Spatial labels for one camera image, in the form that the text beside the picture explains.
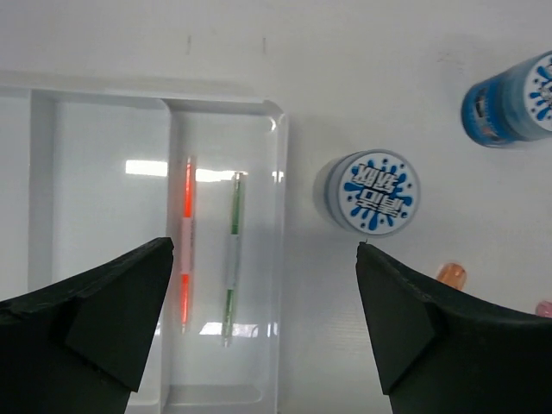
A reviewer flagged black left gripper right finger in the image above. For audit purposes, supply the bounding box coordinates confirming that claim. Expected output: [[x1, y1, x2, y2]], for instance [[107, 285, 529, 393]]
[[355, 242, 551, 413]]

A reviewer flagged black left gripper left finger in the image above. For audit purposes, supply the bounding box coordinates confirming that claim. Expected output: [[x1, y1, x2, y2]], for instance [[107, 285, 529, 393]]
[[1, 237, 173, 413]]

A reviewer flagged orange translucent case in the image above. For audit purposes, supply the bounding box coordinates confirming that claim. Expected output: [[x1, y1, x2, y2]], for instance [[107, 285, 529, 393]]
[[436, 262, 467, 291]]

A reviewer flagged pink translucent case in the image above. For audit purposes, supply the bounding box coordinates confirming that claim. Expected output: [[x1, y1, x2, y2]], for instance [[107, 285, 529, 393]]
[[535, 300, 552, 318]]

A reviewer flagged green pen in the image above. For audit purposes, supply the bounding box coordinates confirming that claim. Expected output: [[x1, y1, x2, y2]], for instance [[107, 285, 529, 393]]
[[222, 172, 246, 348]]

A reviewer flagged blue slime jar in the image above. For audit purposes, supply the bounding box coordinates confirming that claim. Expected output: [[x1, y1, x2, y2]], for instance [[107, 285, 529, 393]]
[[461, 52, 551, 147], [313, 149, 421, 237]]

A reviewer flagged orange highlighter pen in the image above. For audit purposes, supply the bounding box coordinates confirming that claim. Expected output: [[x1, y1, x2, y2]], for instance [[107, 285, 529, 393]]
[[179, 157, 196, 334]]

